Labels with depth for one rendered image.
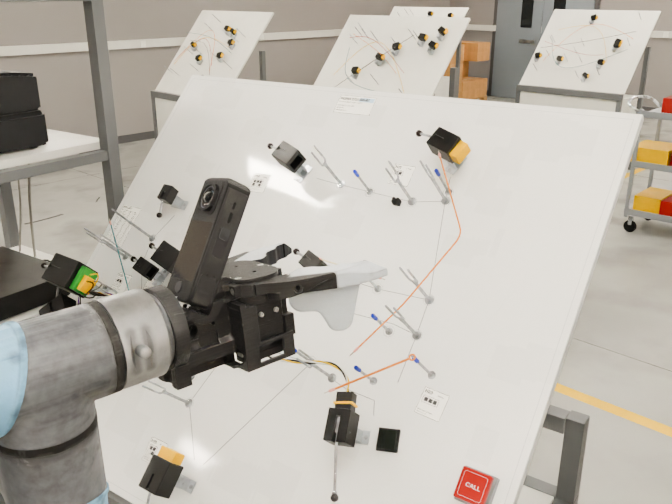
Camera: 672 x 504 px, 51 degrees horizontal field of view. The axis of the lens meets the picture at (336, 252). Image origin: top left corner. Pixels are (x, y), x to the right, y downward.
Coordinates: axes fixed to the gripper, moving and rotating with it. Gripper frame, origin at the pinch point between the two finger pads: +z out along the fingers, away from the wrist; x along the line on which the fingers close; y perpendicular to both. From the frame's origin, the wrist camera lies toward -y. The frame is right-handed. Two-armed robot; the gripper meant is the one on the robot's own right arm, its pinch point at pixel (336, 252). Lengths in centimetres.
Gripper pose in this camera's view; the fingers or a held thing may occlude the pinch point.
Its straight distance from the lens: 70.1
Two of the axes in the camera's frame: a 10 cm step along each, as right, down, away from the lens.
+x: 6.4, 1.3, -7.5
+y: 0.9, 9.7, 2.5
